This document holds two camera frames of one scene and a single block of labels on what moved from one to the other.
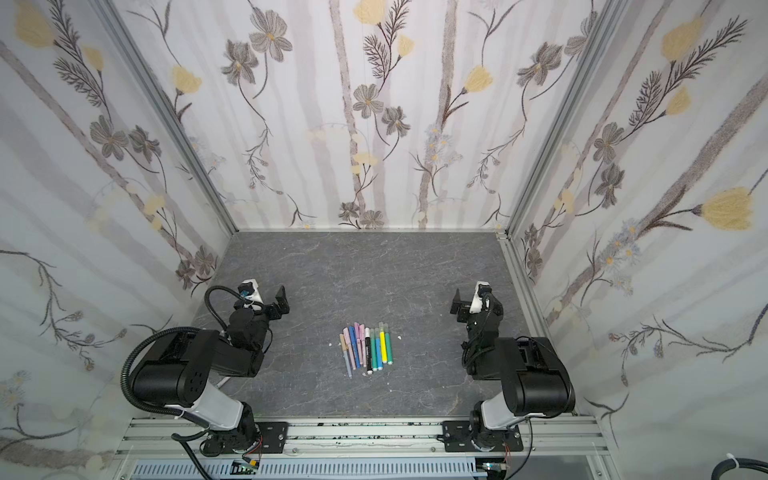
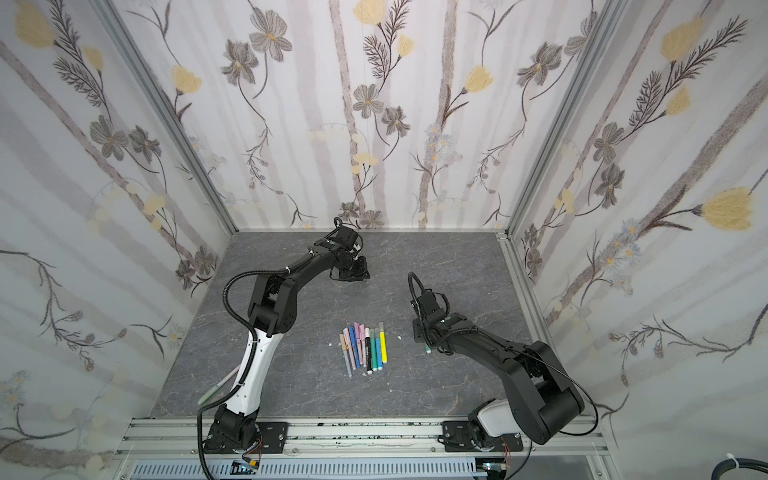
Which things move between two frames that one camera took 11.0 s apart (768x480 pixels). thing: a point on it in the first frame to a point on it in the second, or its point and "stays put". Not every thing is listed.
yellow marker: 382,342 stays put
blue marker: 378,349 stays put
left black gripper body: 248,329 to 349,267
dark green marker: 373,350 stays put
